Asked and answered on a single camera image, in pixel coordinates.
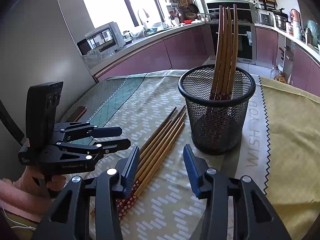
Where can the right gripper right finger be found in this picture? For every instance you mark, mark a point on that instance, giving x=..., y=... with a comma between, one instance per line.
x=253, y=215

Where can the black mesh utensil holder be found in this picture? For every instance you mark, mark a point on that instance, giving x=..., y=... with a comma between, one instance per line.
x=216, y=125

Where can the steel cooking pot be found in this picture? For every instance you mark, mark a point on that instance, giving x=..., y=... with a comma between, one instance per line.
x=280, y=22

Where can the brown phone on table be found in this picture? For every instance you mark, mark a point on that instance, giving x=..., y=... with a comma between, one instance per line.
x=77, y=114

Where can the pink sleeve forearm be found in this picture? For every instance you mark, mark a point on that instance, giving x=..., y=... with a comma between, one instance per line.
x=24, y=198

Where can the white microwave oven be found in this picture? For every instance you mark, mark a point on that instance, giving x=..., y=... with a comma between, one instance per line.
x=105, y=37

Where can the black camera box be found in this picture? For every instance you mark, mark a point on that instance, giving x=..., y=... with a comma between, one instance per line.
x=41, y=105

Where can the dark brown chopstick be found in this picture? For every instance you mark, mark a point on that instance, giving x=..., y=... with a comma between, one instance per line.
x=157, y=131

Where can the yellow cloth mat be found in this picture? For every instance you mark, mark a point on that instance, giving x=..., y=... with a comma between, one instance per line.
x=293, y=180

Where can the person's left hand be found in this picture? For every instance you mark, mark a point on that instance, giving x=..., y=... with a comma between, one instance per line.
x=42, y=177

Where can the patterned beige green tablecloth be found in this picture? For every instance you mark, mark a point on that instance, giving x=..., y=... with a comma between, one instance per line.
x=167, y=208

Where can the black built-in oven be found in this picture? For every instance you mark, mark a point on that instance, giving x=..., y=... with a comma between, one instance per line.
x=246, y=28

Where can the purple kitchen cabinets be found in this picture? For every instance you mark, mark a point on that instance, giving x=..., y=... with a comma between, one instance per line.
x=195, y=44

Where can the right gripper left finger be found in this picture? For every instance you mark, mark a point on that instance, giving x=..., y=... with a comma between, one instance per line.
x=68, y=217

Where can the light bamboo chopstick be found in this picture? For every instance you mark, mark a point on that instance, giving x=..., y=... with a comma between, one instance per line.
x=123, y=211

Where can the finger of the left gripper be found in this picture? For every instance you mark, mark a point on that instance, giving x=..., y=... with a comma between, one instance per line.
x=81, y=130
x=105, y=147

